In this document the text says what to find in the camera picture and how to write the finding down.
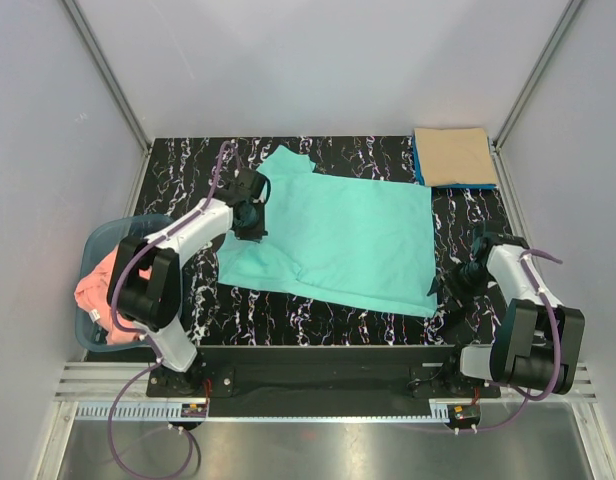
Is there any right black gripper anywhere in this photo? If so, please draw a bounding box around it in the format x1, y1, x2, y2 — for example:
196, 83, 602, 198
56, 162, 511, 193
429, 260, 494, 313

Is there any folded blue t-shirt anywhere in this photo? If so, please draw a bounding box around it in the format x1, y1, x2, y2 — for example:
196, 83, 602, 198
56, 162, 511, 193
412, 144, 498, 190

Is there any folded beige t-shirt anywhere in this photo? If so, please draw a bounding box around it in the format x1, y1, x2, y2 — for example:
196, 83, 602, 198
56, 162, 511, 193
413, 128, 498, 188

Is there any right aluminium frame post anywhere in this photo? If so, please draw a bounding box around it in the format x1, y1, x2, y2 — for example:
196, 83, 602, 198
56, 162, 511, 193
492, 0, 587, 154

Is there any blue plastic basket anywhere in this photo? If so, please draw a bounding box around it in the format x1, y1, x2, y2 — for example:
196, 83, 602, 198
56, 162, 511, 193
75, 214, 173, 353

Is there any left aluminium frame post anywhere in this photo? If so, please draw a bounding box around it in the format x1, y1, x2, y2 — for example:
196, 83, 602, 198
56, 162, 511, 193
59, 0, 152, 154

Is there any teal t-shirt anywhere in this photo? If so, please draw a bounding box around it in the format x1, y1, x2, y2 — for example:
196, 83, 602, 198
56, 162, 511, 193
218, 147, 437, 317

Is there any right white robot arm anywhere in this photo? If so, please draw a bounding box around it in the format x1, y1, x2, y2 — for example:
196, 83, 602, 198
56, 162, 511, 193
429, 222, 585, 401

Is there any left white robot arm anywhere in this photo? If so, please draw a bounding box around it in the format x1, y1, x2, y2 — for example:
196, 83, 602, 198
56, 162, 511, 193
107, 168, 271, 396

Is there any pink t-shirt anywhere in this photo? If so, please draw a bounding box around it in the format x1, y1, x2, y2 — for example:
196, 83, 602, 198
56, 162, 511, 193
74, 248, 139, 345

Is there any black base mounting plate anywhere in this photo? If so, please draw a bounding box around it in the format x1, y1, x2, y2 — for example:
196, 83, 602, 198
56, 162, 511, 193
154, 346, 494, 410

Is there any white slotted cable duct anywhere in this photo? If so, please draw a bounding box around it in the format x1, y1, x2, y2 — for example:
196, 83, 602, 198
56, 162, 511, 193
75, 401, 456, 424

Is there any aluminium frame post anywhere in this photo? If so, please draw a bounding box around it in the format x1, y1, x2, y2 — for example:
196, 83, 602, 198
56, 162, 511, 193
59, 0, 152, 154
492, 0, 587, 154

